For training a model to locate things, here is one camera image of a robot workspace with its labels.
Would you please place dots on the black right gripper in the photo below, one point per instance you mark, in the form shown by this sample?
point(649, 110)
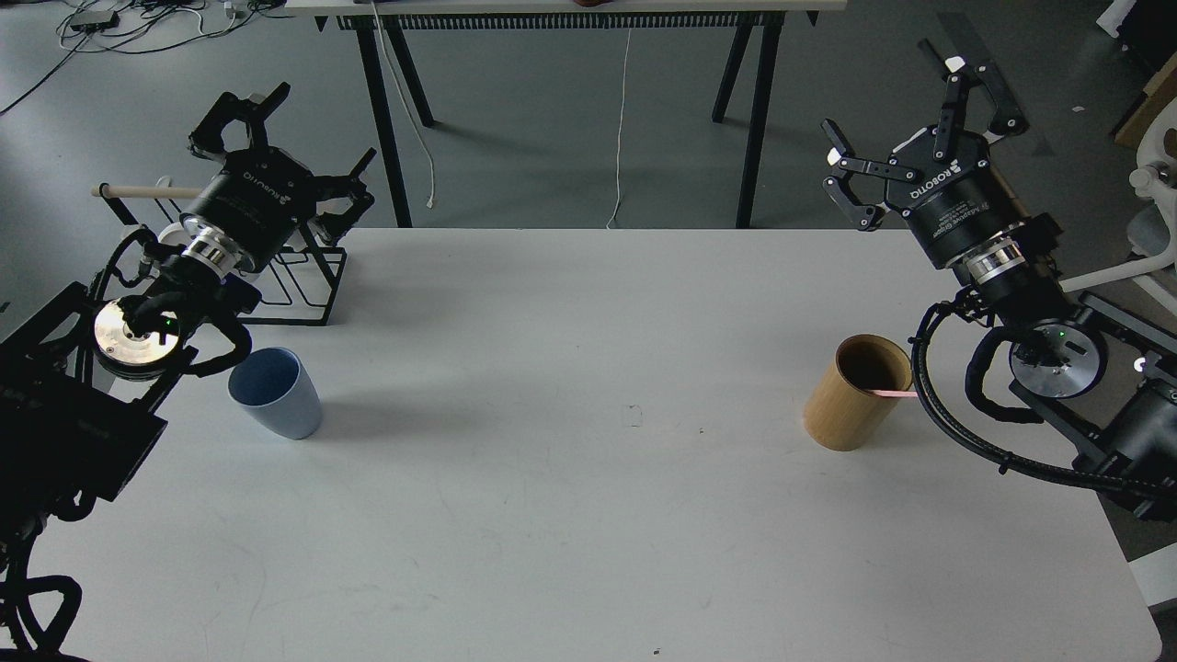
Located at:
point(956, 207)

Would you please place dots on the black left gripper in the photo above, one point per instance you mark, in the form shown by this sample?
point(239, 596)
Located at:
point(262, 195)

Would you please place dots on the blue plastic cup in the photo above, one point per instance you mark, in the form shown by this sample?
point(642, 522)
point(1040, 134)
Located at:
point(274, 387)

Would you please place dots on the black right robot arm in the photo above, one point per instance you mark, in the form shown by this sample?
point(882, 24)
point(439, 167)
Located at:
point(1096, 373)

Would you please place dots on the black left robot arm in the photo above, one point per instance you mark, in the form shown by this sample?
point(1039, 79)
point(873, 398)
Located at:
point(84, 377)

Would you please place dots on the white office chair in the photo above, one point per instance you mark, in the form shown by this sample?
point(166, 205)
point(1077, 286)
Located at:
point(1150, 232)

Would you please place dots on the cardboard box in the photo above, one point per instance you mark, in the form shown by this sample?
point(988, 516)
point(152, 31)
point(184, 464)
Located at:
point(1156, 94)

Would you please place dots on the bamboo cylinder holder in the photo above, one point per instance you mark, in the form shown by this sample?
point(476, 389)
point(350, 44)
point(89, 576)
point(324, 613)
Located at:
point(840, 414)

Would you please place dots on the black wire mug rack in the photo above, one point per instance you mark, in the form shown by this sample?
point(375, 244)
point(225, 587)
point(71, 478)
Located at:
point(298, 287)

